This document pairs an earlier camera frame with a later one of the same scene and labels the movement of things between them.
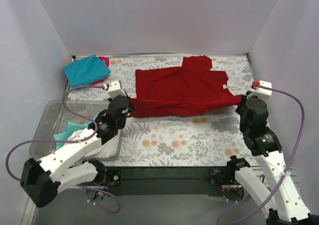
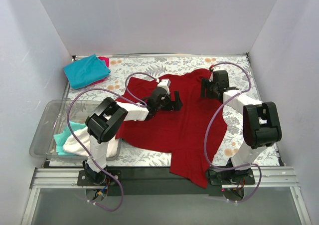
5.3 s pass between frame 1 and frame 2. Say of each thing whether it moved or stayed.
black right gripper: moved
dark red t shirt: moved
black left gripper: moved
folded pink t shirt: stayed
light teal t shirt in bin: stayed
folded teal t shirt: stayed
